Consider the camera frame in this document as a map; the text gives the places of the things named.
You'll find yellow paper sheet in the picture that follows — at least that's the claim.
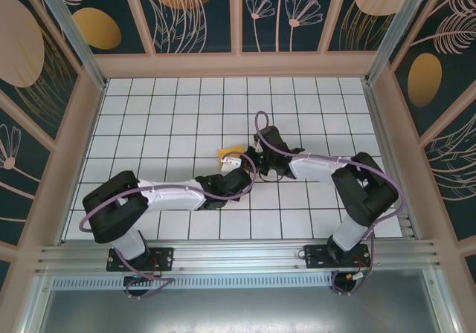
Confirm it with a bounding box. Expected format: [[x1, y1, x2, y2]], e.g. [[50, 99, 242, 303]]
[[216, 143, 246, 172]]

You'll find grey metal sheet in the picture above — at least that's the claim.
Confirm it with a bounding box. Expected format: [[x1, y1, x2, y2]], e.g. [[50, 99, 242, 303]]
[[22, 273, 460, 333]]

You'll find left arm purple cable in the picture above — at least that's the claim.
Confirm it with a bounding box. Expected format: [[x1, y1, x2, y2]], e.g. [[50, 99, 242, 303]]
[[80, 152, 257, 300]]

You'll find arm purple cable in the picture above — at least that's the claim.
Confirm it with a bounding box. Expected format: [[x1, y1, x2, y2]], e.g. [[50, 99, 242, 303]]
[[80, 152, 257, 300], [254, 110, 405, 297]]

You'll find aluminium mounting rail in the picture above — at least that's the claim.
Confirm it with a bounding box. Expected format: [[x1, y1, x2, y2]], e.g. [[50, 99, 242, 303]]
[[35, 239, 443, 274]]

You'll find slotted grey cable duct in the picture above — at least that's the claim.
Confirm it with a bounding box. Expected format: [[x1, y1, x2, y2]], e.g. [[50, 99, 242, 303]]
[[51, 271, 335, 290]]

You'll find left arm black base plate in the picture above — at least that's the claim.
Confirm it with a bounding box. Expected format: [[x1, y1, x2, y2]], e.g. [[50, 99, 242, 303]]
[[106, 246, 175, 273]]

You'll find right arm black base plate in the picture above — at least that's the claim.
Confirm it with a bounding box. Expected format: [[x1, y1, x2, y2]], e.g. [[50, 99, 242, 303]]
[[303, 244, 373, 271]]

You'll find aluminium side rail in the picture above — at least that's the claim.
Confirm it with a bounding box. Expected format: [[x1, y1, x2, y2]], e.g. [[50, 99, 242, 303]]
[[363, 83, 421, 240]]

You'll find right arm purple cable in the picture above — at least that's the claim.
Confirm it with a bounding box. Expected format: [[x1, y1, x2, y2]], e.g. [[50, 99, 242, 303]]
[[254, 110, 405, 297]]

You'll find aluminium corner post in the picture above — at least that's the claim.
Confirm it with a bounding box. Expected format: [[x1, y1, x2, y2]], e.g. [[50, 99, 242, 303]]
[[31, 0, 109, 91], [364, 0, 436, 85]]

